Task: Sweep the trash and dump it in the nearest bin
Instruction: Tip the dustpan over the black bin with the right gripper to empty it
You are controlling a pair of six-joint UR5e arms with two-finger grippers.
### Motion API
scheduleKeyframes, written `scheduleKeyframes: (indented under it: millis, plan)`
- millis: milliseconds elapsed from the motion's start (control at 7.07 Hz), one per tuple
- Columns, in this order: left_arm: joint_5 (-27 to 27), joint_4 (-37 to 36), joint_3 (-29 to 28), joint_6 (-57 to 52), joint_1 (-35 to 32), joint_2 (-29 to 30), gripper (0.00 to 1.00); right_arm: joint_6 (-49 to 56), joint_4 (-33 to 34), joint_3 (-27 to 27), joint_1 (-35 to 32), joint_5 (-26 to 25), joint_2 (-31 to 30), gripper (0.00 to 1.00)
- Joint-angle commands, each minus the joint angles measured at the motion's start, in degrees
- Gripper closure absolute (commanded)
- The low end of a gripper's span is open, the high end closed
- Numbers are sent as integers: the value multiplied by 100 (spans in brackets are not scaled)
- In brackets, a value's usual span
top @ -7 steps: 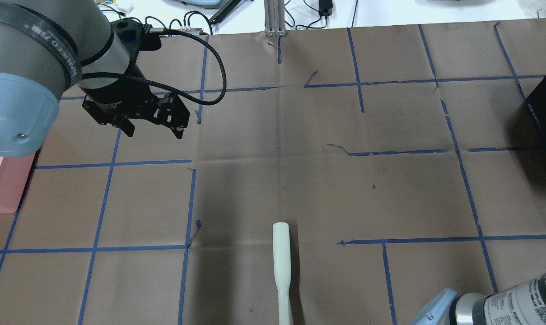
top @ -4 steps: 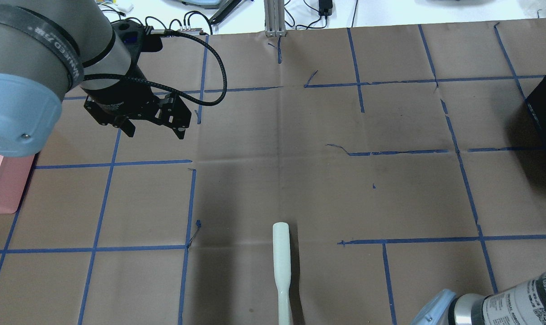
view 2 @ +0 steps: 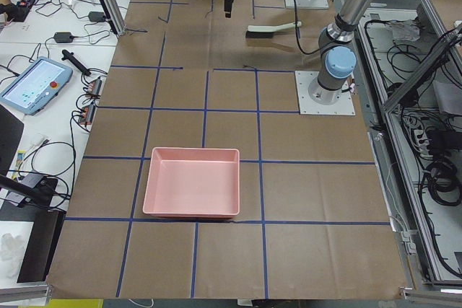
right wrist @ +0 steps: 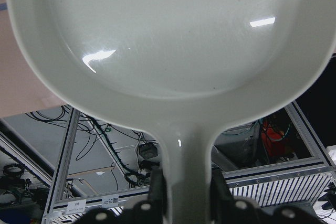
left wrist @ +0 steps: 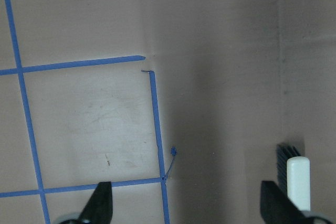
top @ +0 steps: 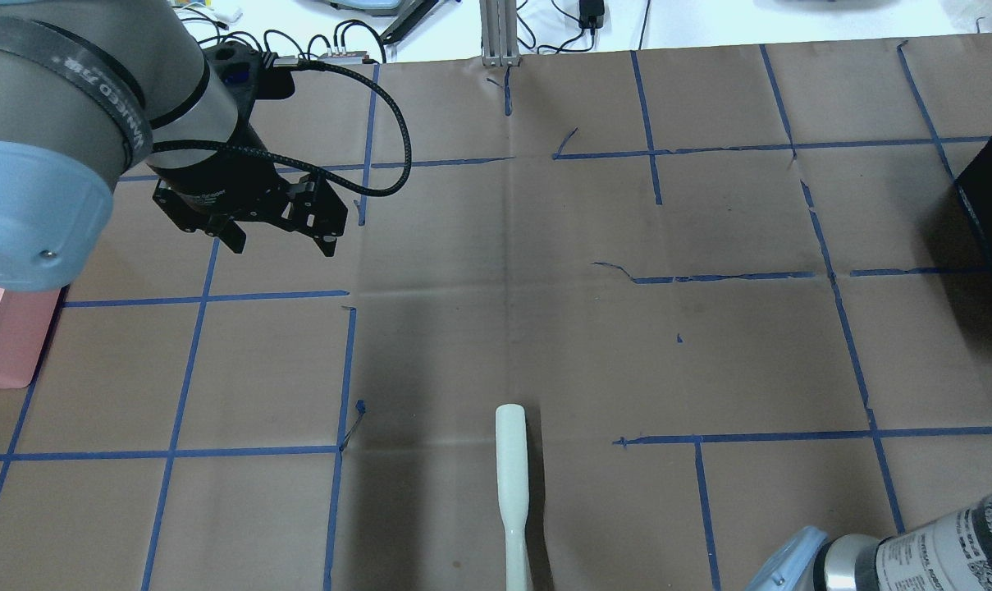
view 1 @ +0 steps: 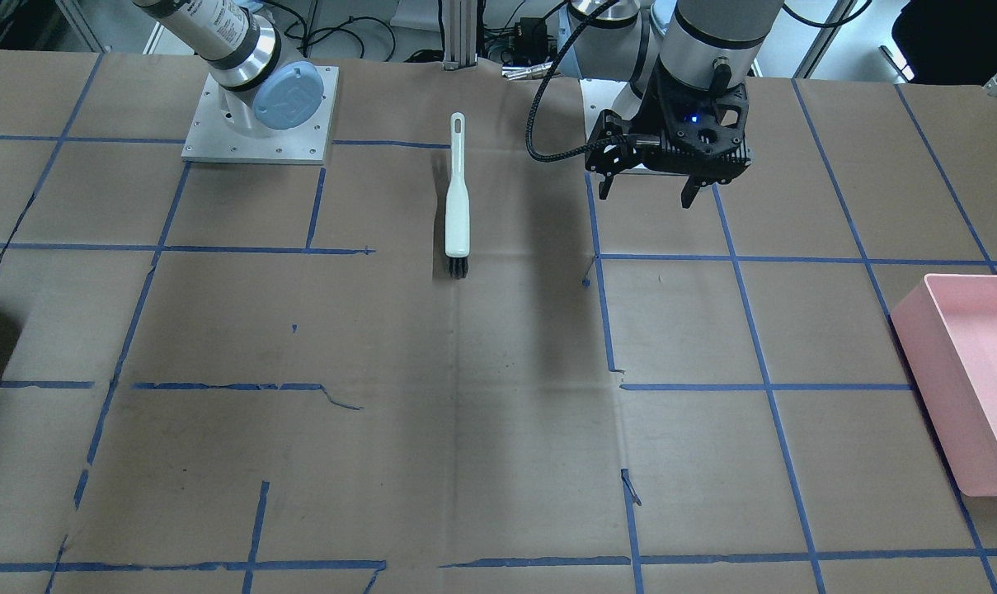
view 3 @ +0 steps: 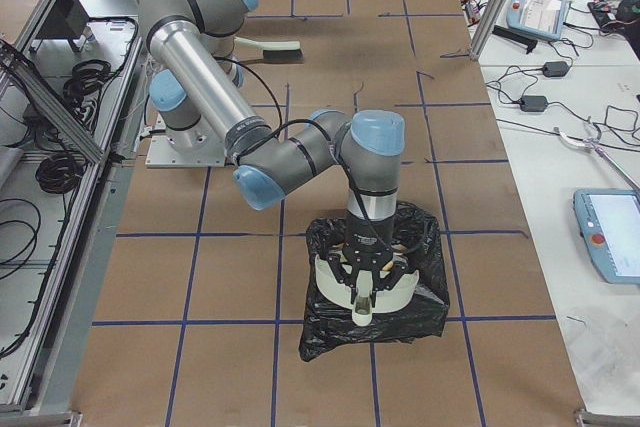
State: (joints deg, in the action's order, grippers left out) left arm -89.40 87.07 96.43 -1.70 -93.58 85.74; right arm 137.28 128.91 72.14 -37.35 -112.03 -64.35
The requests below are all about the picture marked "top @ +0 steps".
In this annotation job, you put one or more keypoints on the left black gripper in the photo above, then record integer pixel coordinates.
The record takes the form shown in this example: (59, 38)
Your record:
(210, 175)

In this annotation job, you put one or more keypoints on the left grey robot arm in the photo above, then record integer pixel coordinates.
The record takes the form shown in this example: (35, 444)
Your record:
(91, 89)

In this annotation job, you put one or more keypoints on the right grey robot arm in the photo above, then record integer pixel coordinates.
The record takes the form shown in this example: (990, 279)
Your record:
(953, 552)

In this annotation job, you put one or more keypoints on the pink bin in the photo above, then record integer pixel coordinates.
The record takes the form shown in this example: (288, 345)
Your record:
(25, 318)

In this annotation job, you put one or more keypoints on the small grey hub box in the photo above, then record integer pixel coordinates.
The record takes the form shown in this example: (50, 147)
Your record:
(345, 57)

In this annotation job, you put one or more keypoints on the black power adapter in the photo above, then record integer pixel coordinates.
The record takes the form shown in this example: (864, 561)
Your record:
(591, 14)

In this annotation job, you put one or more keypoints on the brown paper table cover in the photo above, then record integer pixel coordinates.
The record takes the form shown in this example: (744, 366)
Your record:
(732, 287)

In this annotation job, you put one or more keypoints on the aluminium extrusion post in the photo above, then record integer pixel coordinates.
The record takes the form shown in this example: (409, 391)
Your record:
(499, 26)

